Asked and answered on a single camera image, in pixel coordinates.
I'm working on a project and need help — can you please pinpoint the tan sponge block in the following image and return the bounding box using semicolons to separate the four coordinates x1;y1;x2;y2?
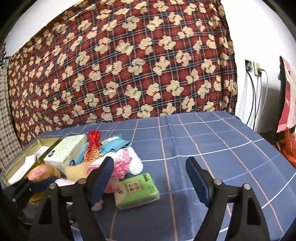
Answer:
64;162;93;181

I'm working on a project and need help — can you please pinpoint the red gold drawstring pouch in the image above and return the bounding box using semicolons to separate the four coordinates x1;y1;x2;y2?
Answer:
84;131;102;162

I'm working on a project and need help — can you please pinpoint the green tissue pack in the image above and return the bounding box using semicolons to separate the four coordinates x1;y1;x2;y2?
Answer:
114;173;160;210

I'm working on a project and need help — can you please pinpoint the teal cloth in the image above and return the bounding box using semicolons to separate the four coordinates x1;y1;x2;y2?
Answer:
99;134;131;155

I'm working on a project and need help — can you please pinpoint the fluffy pink puff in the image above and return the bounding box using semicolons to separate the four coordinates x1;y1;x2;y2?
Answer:
55;178;75;187

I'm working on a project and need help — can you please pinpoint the round gold pink tin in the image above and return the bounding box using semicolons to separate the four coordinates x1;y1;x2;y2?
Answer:
27;164;61;205

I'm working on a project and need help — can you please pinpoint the white foam tin liner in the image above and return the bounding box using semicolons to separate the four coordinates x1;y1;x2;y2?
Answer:
3;146;49;186

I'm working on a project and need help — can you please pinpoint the gold rectangular tin box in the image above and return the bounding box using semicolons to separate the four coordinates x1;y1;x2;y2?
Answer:
1;137;61;187

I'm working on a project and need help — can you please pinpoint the floral tissue box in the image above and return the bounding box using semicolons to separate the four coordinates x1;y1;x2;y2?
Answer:
44;134;89;172

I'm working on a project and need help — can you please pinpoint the green white checked cloth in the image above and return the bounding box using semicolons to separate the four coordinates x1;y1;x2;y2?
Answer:
0;67;22;170

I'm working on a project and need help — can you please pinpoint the blue plaid table cloth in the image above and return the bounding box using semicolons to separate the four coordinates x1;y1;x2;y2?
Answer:
42;111;295;240

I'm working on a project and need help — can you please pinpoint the orange plastic bag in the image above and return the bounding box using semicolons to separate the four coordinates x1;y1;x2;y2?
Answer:
277;128;296;168

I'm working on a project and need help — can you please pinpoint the red plaid bear blanket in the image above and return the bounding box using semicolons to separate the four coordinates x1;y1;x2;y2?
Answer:
8;1;238;146

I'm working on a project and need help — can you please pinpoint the white power cable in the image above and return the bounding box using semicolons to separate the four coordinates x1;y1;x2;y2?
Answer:
254;69;269;130

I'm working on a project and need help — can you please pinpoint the black power cable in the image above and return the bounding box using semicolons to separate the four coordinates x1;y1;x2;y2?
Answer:
245;69;263;130

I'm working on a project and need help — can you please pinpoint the wall power socket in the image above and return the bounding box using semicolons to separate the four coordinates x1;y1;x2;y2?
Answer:
245;60;253;72
253;62;262;77

